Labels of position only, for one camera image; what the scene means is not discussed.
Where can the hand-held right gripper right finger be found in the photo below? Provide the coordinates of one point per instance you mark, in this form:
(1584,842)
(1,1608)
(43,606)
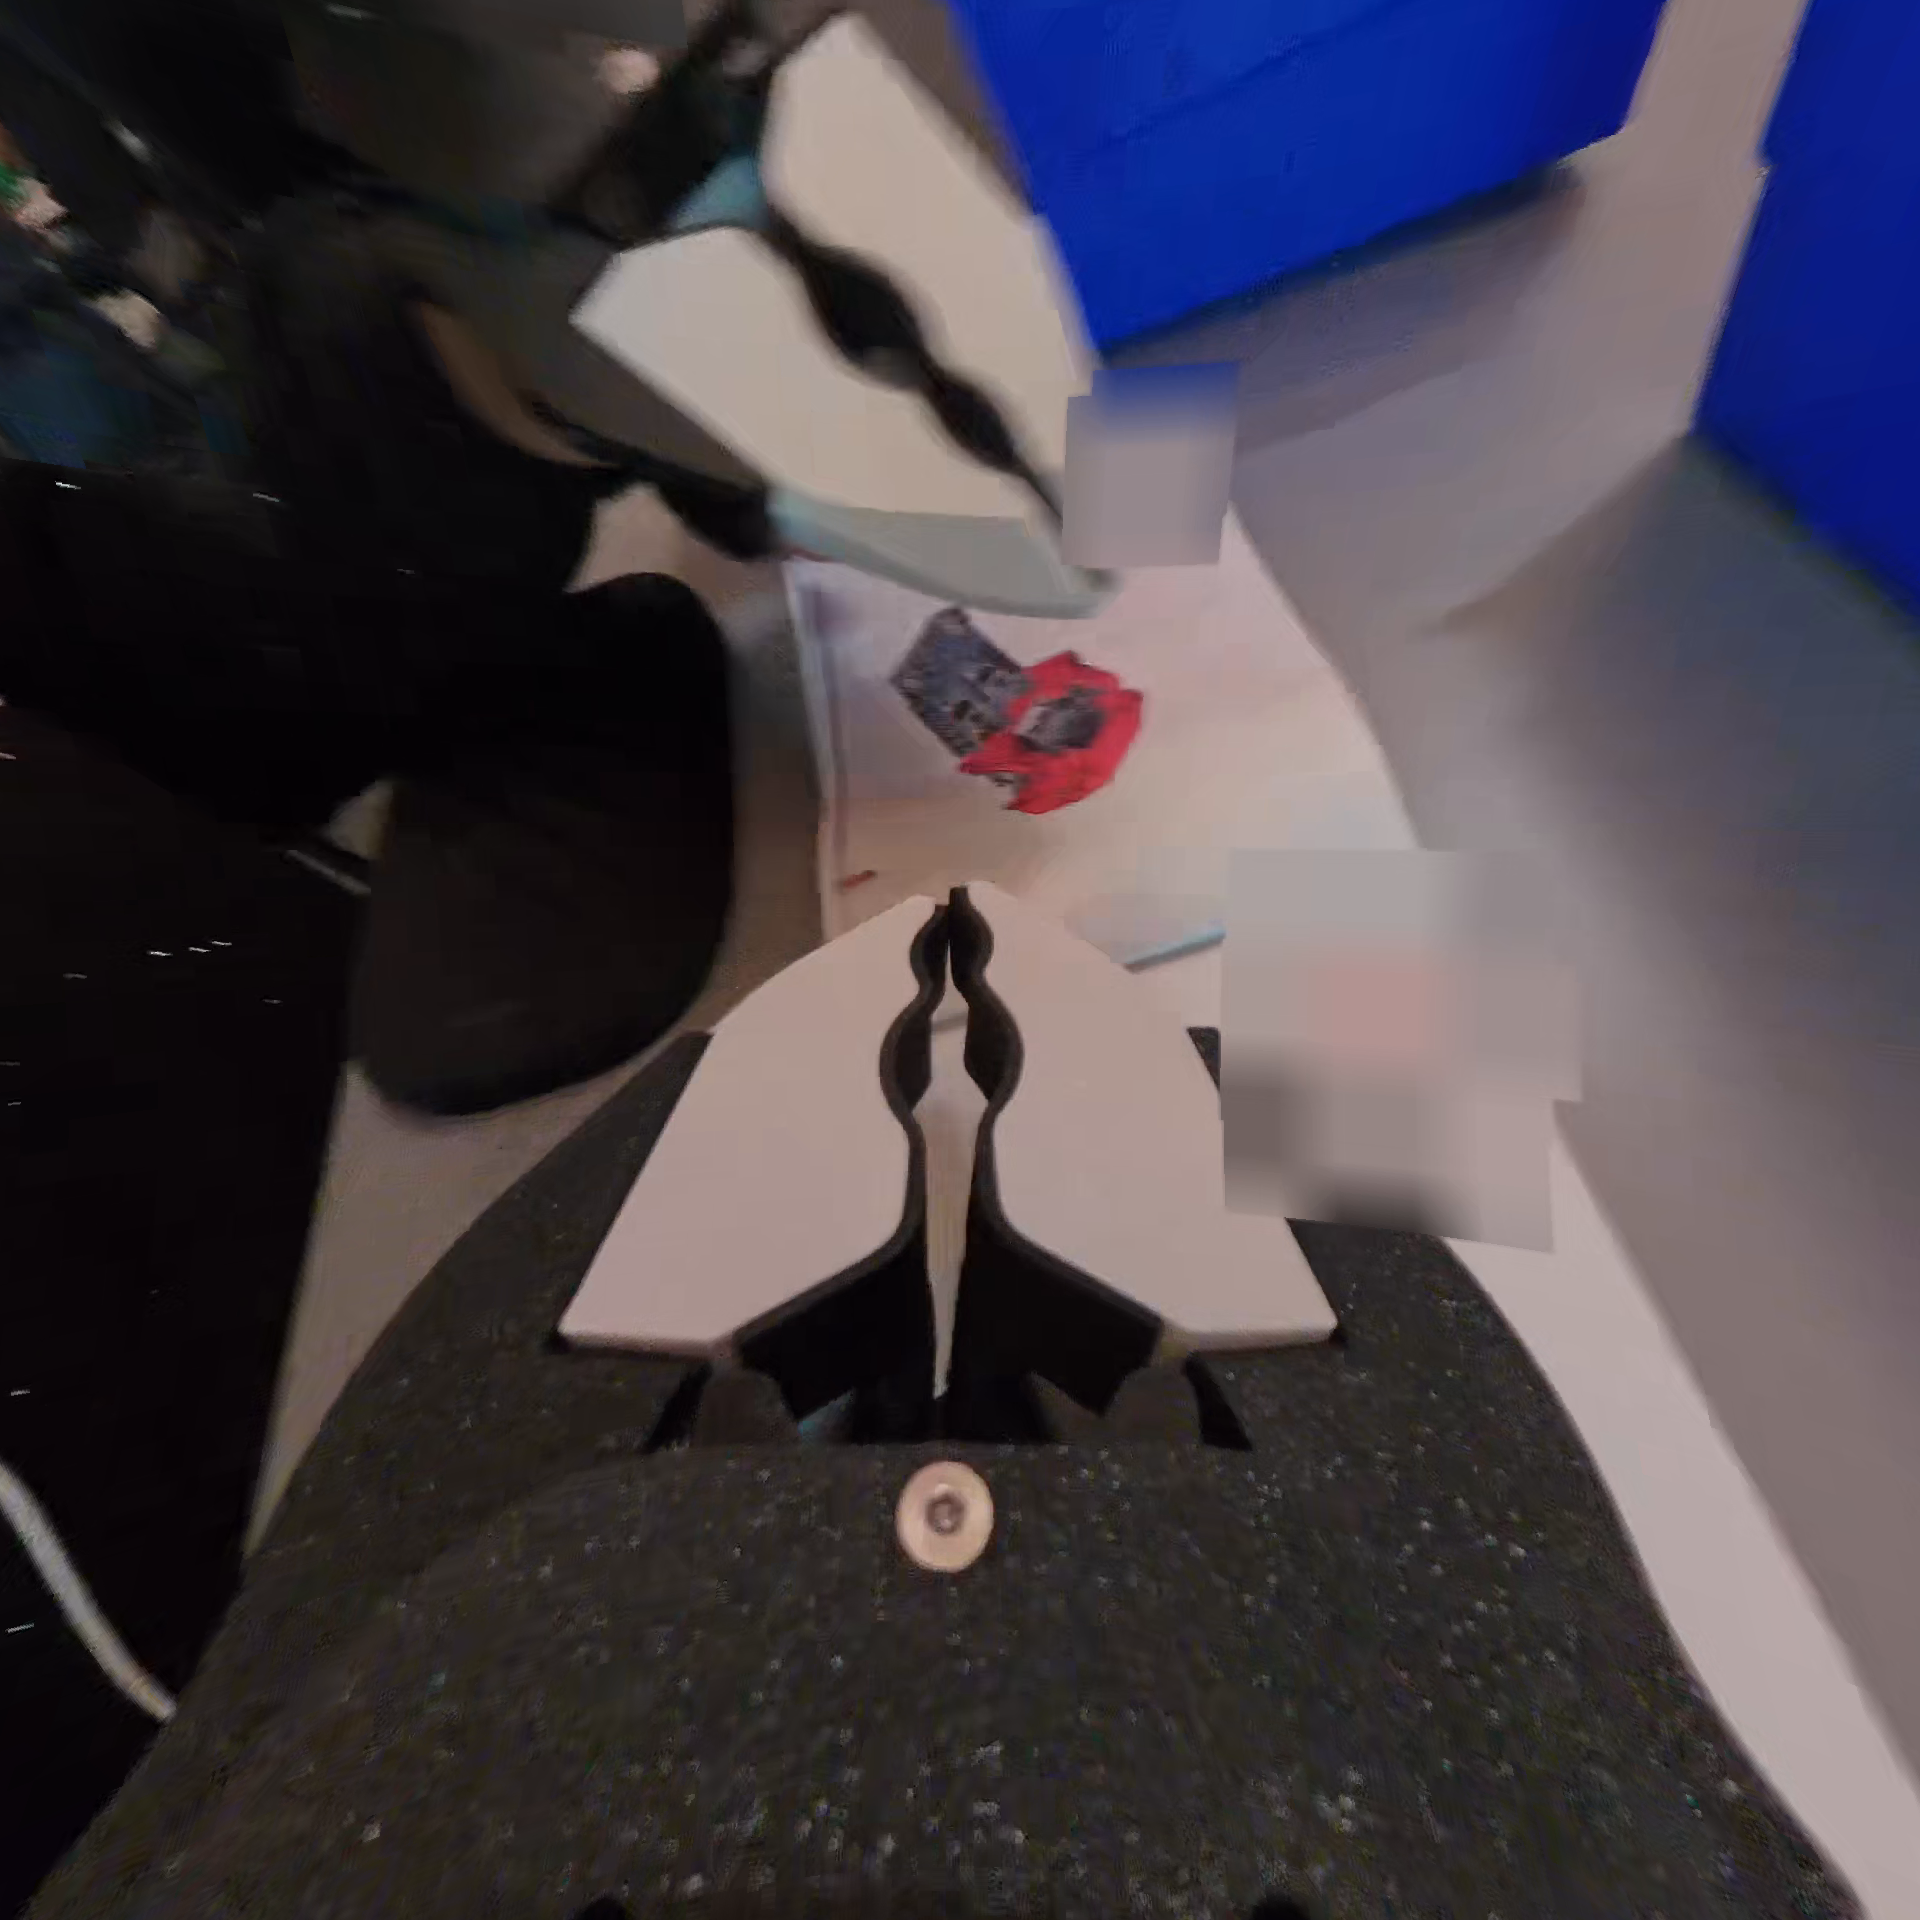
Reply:
(1125,1170)

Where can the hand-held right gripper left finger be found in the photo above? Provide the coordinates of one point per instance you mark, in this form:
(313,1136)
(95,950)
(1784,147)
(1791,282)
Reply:
(753,1203)

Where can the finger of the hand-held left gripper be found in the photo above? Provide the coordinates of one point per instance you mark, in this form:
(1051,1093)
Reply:
(753,374)
(932,226)

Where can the lego instruction booklet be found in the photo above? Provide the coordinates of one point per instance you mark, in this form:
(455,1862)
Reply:
(1203,720)

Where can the blue plastic bin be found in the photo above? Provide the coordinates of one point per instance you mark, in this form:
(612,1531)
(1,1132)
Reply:
(1291,120)
(1832,269)

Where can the black quilted chair seat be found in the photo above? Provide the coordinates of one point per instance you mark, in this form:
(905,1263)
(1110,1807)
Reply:
(539,871)

